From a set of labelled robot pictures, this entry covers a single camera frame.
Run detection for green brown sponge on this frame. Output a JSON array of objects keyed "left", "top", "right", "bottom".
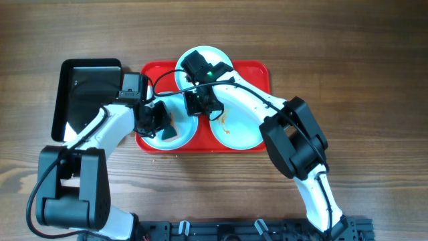
[{"left": 161, "top": 125, "right": 179, "bottom": 141}]

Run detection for white plate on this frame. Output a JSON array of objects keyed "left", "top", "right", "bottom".
[
  {"left": 141, "top": 94, "right": 199, "bottom": 151},
  {"left": 209, "top": 105, "right": 263, "bottom": 151},
  {"left": 175, "top": 46, "right": 235, "bottom": 103}
]

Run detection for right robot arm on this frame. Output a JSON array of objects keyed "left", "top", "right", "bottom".
[{"left": 176, "top": 46, "right": 346, "bottom": 240}]

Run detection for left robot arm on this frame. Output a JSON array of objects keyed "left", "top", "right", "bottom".
[{"left": 26, "top": 73, "right": 170, "bottom": 240}]

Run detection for red plastic tray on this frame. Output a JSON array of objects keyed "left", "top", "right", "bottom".
[{"left": 135, "top": 60, "right": 270, "bottom": 153}]

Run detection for black metal tray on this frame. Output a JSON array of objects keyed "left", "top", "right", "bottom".
[{"left": 51, "top": 58, "right": 122, "bottom": 142}]

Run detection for right black cable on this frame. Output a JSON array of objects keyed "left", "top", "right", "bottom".
[{"left": 152, "top": 69, "right": 334, "bottom": 235}]

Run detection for black cable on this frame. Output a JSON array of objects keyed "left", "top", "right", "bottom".
[
  {"left": 152, "top": 69, "right": 334, "bottom": 235},
  {"left": 25, "top": 106, "right": 111, "bottom": 240}
]

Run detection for left black cable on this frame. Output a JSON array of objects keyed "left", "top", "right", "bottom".
[{"left": 25, "top": 106, "right": 111, "bottom": 240}]

